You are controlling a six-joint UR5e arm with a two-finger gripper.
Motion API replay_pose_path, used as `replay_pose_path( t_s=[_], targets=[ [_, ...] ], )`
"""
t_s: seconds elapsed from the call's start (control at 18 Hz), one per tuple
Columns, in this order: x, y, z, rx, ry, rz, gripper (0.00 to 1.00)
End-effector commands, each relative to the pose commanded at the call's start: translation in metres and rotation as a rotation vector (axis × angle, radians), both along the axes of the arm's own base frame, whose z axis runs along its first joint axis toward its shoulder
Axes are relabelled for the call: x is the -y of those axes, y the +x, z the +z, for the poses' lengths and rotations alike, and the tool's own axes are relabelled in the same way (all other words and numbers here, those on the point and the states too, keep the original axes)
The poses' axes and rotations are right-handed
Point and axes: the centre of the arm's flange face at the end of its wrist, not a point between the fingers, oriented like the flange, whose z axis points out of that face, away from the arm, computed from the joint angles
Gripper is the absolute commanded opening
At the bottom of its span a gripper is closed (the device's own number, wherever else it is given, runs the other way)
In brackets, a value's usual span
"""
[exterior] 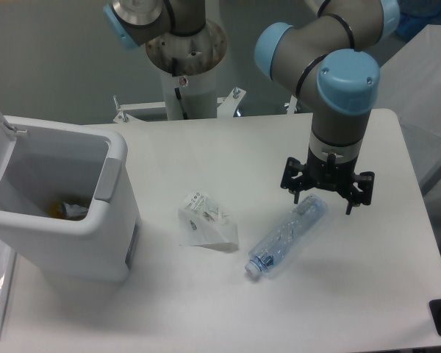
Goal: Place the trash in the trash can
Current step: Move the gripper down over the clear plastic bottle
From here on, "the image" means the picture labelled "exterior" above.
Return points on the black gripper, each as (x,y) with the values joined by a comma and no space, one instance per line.
(329,175)

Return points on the clear plastic water bottle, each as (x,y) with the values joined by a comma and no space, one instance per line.
(270,251)

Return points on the white paper bag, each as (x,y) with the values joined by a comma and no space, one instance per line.
(206,223)

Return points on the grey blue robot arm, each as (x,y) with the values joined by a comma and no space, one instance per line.
(324,65)

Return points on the white trash can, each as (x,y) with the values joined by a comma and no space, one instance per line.
(71,163)

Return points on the white side cabinet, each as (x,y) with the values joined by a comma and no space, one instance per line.
(411,87)

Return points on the blue plastic bag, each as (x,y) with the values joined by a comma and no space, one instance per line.
(416,15)

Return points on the white right clamp bracket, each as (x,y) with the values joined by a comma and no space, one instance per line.
(229,106)

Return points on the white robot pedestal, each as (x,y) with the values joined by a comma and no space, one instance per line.
(187,70)

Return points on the white table clamp bracket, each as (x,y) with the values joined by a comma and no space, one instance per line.
(153,111)

